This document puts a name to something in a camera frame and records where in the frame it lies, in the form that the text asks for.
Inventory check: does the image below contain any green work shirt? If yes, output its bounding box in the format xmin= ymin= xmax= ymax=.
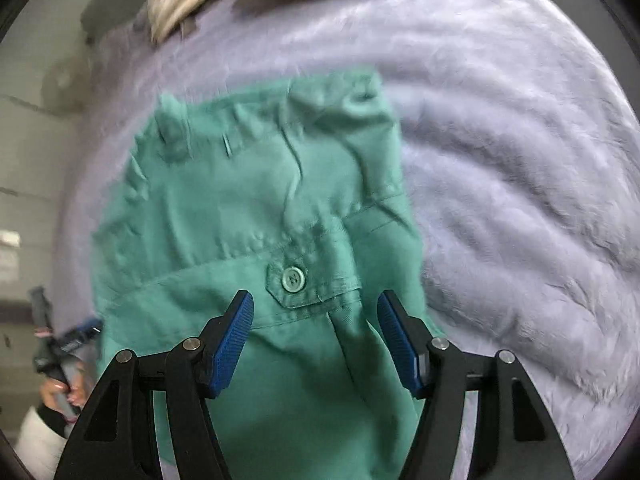
xmin=92 ymin=70 xmax=426 ymax=479

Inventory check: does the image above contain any person's left hand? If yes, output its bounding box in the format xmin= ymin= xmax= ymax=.
xmin=40 ymin=360 xmax=93 ymax=419

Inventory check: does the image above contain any white left sleeve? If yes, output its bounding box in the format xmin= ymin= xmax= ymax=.
xmin=14 ymin=406 xmax=66 ymax=480

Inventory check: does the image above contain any white round fan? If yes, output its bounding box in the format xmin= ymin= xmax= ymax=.
xmin=41 ymin=56 xmax=92 ymax=115

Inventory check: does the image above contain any lavender bed blanket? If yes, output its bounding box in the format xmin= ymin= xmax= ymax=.
xmin=49 ymin=0 xmax=639 ymax=479

